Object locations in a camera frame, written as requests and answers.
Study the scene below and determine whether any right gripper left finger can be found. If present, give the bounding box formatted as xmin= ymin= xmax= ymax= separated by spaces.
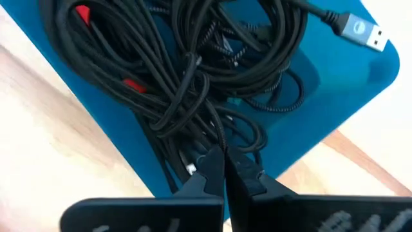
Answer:
xmin=60 ymin=145 xmax=226 ymax=232

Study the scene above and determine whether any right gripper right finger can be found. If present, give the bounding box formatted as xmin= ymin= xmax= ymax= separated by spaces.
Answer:
xmin=224 ymin=146 xmax=412 ymax=232

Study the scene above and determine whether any black braided speckled cable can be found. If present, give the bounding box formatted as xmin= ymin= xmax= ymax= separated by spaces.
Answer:
xmin=196 ymin=19 xmax=306 ymax=113

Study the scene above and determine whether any blue plastic bin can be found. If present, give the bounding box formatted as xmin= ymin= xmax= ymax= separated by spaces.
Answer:
xmin=0 ymin=0 xmax=402 ymax=222

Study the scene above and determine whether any black cable grey USB plug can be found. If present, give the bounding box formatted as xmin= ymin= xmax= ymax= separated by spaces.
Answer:
xmin=289 ymin=0 xmax=390 ymax=53

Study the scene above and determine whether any thick black cable red strap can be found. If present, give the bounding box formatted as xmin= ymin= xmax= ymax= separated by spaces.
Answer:
xmin=38 ymin=0 xmax=181 ymax=107

